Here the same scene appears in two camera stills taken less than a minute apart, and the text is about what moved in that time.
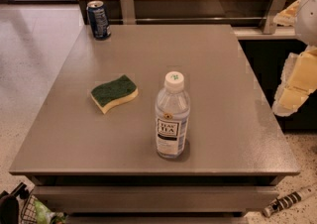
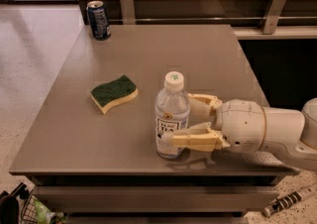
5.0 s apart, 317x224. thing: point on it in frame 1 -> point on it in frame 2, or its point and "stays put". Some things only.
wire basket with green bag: (36, 212) stays put
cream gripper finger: (287, 16) -> (214, 102)
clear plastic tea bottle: (172, 118) stays put
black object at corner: (9, 204) stays put
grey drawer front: (158, 199) stays put
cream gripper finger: (298, 81) -> (202, 139)
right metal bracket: (277, 5) stays put
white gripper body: (307, 20) -> (241, 125)
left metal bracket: (127, 5) stays put
